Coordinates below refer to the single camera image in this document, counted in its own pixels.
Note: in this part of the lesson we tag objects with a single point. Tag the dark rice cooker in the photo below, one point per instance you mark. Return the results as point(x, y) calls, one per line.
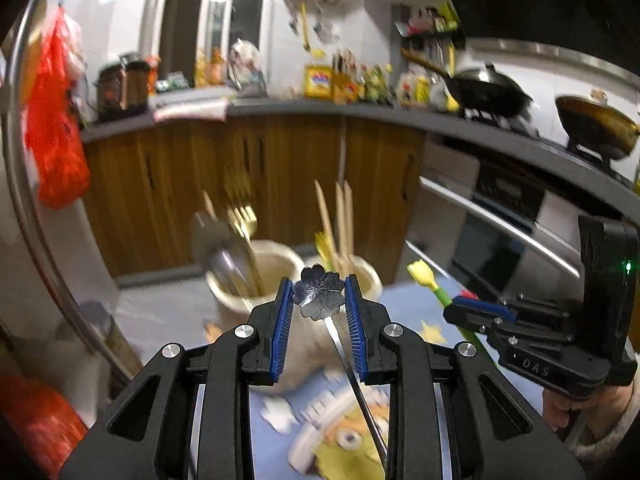
point(122, 90)

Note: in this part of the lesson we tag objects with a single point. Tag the metal fork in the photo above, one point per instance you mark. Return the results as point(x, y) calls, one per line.
point(243, 222)

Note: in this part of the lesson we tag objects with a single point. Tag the clear plastic bag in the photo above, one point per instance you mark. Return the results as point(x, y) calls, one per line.
point(247, 67)

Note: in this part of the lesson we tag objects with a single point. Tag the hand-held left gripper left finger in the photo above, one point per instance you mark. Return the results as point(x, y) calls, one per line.
point(281, 330)

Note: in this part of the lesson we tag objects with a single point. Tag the floral white ceramic utensil holder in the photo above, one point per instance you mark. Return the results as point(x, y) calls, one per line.
point(300, 350)

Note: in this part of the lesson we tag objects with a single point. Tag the stainless steel oven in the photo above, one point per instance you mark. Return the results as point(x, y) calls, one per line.
point(500, 250)

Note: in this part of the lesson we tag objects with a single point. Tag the red cloth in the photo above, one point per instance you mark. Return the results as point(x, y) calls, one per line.
point(35, 425)

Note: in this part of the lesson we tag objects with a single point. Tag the person's right hand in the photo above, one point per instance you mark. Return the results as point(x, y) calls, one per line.
point(556, 410)

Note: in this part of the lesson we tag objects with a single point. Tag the black wok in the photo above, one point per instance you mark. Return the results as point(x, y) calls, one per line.
point(490, 92)

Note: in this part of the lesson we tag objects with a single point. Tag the flower-shaped metal spoon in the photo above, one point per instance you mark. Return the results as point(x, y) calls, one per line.
point(317, 290)

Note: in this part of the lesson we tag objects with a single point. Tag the brown wok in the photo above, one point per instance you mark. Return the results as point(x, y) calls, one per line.
point(595, 125)

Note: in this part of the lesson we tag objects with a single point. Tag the person's right forearm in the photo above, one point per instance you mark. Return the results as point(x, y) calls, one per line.
point(610, 425)

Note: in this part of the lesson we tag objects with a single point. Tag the yellow food packet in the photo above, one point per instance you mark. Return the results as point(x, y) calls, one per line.
point(318, 81)

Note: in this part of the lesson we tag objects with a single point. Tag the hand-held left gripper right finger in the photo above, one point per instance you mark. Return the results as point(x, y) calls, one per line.
point(356, 330)

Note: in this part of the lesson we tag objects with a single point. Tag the grey kitchen countertop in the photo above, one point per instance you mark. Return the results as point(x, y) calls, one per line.
point(400, 120)

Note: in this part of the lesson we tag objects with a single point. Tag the pink white towel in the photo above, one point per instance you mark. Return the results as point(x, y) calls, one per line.
point(190, 110)

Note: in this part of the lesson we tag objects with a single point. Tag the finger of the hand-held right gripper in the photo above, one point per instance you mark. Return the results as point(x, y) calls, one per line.
point(487, 307)
point(475, 322)

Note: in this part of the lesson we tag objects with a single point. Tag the wooden chopstick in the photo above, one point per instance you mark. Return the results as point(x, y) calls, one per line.
point(348, 220)
point(324, 210)
point(208, 205)
point(340, 220)

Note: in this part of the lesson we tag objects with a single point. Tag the red plastic bag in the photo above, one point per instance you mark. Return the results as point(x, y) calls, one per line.
point(55, 125)

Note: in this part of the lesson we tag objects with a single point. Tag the wall spice rack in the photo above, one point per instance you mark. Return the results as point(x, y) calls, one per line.
point(430, 27)

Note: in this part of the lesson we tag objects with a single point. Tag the blue cartoon printed tablecloth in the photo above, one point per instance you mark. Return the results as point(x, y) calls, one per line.
point(415, 310)

